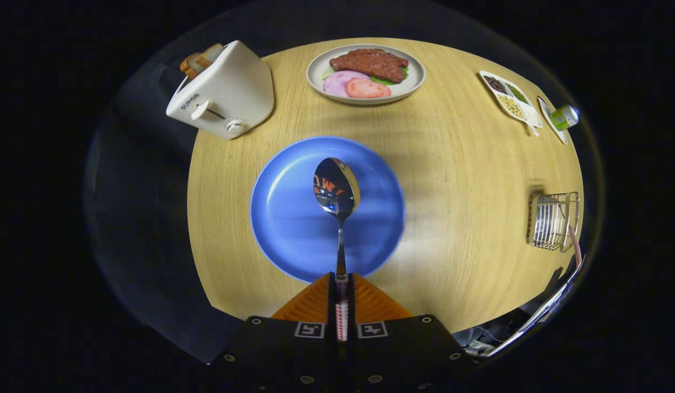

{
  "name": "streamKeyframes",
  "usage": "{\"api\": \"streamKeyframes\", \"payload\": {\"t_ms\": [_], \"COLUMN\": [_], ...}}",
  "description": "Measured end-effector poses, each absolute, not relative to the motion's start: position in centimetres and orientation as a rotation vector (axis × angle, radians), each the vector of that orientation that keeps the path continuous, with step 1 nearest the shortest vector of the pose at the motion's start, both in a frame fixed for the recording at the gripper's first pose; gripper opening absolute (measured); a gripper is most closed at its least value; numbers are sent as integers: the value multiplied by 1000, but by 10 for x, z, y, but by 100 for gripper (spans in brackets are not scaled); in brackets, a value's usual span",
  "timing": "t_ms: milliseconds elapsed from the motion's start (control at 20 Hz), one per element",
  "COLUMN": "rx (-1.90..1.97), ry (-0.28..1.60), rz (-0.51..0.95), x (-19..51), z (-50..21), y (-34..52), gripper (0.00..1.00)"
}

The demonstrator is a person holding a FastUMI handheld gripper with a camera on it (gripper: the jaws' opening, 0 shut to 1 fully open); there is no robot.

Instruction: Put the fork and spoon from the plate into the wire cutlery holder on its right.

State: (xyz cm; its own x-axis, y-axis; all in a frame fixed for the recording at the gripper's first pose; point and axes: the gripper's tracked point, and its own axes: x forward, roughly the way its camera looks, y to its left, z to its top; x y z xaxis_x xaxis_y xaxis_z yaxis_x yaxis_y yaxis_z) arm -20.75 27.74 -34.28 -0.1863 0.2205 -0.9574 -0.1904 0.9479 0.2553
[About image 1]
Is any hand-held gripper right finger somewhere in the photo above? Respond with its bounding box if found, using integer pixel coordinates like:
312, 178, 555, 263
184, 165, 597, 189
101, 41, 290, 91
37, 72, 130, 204
348, 272, 475, 393

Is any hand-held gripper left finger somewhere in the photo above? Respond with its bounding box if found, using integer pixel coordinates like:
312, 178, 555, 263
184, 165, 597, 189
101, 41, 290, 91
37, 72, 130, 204
209, 272, 338, 393

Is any spoon with checked handle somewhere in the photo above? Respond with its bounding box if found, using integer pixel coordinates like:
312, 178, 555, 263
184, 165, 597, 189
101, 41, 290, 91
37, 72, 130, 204
313, 157, 361, 343

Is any silver edged flat object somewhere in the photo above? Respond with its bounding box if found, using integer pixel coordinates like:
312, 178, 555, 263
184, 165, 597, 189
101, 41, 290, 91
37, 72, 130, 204
482, 257, 587, 358

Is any blue plate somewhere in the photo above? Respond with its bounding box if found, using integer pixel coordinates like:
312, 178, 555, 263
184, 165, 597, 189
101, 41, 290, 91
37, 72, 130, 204
250, 136, 406, 283

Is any pile of yellow beans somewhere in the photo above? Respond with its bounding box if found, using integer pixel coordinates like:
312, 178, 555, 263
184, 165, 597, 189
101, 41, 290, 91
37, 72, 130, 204
497, 94, 526, 120

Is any white sectioned dish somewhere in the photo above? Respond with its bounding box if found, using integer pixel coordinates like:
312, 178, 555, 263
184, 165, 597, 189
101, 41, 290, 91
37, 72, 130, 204
478, 70, 543, 137

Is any red ham slice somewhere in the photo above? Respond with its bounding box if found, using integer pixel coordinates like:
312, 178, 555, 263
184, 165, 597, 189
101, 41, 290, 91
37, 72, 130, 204
345, 78, 392, 99

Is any white toaster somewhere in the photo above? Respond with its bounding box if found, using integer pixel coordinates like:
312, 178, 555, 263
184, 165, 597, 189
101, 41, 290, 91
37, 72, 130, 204
165, 40, 275, 140

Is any small white saucer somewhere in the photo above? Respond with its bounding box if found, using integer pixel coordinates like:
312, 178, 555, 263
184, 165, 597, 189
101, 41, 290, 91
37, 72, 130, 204
537, 96, 569, 145

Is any pink ham slice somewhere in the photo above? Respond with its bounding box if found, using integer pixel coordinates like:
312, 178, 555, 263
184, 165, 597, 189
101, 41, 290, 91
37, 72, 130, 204
323, 70, 371, 99

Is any green lettuce leaf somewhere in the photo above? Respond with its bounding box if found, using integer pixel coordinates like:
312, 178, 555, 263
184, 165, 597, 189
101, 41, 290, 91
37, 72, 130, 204
323, 65, 410, 86

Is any green label bottle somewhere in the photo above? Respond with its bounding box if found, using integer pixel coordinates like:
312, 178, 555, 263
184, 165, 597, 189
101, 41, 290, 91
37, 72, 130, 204
549, 105, 580, 132

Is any grey food plate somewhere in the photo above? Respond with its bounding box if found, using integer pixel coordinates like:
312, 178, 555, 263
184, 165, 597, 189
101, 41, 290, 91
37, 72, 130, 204
306, 44, 427, 105

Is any brown steak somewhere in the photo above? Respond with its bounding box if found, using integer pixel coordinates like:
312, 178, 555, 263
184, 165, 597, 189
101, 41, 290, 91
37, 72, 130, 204
329, 48, 410, 84

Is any toasted bread slice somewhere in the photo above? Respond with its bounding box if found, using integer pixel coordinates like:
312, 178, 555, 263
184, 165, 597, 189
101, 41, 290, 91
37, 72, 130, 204
179, 52, 204, 80
198, 43, 224, 69

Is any metal wire rack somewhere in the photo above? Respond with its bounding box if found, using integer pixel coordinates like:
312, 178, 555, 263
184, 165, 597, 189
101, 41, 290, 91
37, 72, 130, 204
526, 191, 581, 253

